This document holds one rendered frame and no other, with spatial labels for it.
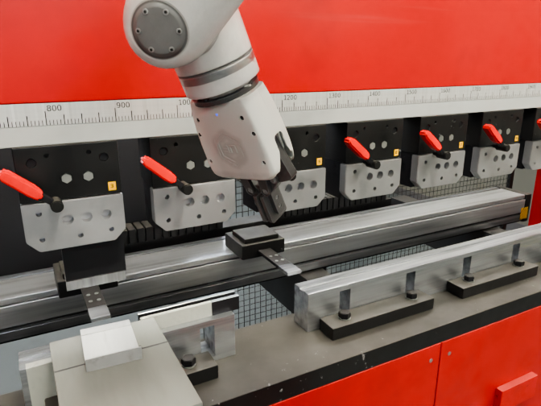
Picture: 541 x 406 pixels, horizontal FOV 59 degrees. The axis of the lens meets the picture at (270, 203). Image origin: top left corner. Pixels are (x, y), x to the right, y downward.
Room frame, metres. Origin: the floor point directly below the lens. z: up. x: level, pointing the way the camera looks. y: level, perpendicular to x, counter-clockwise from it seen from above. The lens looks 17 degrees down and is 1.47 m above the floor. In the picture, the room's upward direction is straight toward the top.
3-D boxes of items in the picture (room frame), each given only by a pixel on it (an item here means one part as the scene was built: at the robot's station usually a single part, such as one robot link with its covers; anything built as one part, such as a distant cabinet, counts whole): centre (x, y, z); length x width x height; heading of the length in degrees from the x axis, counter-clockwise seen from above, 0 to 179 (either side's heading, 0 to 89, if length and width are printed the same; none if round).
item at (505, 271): (1.19, -0.61, 0.89); 0.30 x 0.05 x 0.03; 118
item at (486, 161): (1.23, -0.56, 1.26); 0.15 x 0.09 x 0.17; 118
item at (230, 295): (0.85, 0.16, 0.99); 0.20 x 0.03 x 0.03; 118
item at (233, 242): (1.10, 0.01, 1.01); 0.26 x 0.12 x 0.05; 28
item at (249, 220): (1.37, 0.05, 0.94); 1.02 x 0.06 x 0.12; 118
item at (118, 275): (0.77, 0.31, 1.13); 0.10 x 0.02 x 0.10; 118
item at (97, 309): (0.91, 0.38, 1.01); 0.26 x 0.12 x 0.05; 28
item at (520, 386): (1.11, -0.67, 0.59); 0.15 x 0.02 x 0.07; 118
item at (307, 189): (0.95, -0.03, 1.26); 0.15 x 0.09 x 0.17; 118
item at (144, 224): (1.22, 0.31, 1.02); 0.37 x 0.06 x 0.04; 118
